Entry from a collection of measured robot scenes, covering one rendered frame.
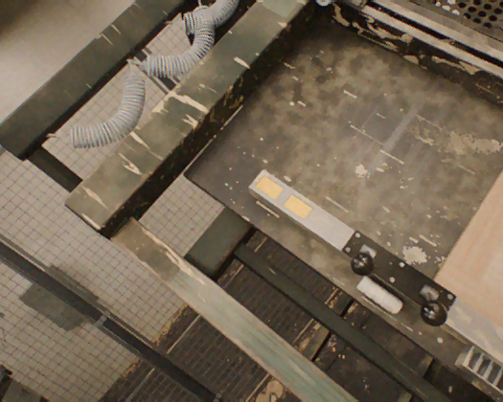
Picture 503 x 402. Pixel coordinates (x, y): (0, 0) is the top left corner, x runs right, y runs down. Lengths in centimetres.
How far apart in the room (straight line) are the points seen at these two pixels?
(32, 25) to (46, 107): 429
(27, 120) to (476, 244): 112
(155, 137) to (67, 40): 466
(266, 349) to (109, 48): 96
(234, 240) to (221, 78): 34
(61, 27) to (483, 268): 514
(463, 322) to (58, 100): 111
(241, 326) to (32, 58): 496
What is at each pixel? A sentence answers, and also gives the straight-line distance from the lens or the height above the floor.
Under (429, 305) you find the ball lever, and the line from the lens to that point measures 67.
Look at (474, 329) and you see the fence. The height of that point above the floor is 130.
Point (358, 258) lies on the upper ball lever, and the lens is 65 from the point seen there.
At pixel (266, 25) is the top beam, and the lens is 95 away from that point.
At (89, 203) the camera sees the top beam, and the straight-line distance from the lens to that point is 80.
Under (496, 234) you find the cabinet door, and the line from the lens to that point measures 89.
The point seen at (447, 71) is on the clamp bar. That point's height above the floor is 154.
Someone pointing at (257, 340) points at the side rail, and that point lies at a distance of 73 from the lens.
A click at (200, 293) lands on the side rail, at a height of 165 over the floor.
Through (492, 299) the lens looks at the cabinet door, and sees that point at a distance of 86.
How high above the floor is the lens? 191
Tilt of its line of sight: 16 degrees down
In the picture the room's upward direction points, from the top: 46 degrees counter-clockwise
